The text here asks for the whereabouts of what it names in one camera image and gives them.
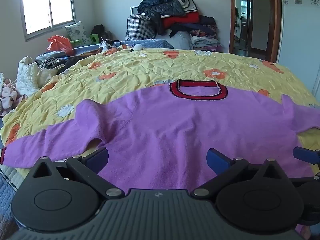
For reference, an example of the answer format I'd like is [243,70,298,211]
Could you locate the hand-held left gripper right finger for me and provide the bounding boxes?
[191,148,291,202]

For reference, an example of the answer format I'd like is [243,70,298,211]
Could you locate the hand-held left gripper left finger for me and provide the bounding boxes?
[29,147,125,202]

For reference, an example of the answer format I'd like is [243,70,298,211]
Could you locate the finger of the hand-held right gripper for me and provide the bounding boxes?
[293,146,320,167]

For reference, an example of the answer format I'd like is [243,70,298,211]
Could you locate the purple sweater with red collar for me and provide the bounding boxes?
[0,79,320,193]

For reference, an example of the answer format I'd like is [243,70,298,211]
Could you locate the pink clothes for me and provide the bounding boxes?
[0,72,28,117]

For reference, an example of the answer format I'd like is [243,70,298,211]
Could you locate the folded patterned clothes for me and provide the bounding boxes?
[190,29,223,53]

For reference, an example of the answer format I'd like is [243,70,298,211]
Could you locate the beige bag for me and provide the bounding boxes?
[37,65,66,86]

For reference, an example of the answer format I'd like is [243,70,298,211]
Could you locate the yellow carrot-print blanket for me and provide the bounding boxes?
[0,47,320,180]

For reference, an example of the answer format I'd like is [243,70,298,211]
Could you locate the black and white striped cloth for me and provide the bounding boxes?
[34,51,70,70]

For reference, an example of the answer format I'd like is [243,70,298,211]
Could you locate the white quilted bag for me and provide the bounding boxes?
[16,56,41,97]

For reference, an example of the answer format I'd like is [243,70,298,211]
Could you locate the orange plastic bag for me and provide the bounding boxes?
[47,35,75,56]

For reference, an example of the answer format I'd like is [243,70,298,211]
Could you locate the green box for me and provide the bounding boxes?
[69,33,98,48]

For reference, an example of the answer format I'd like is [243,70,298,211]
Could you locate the white plastic bag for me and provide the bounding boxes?
[170,31,193,50]

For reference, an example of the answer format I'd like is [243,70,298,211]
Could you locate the dark backpack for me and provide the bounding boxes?
[94,24,113,42]

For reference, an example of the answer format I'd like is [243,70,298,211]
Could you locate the floral pillow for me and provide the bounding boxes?
[65,21,92,47]

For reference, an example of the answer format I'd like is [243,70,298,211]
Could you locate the dark navy garments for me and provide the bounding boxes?
[169,15,216,38]

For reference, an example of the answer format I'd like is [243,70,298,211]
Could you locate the red garment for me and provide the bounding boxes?
[161,12,201,30]

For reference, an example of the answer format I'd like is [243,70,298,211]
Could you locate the white garment with black trim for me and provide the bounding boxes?
[179,0,198,13]

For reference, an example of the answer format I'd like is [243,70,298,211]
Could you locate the window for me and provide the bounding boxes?
[20,0,77,42]

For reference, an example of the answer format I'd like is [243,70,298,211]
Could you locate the black puffer jacket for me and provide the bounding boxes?
[137,0,187,35]

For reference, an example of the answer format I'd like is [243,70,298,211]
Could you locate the brown wooden door frame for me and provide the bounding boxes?
[229,0,283,63]

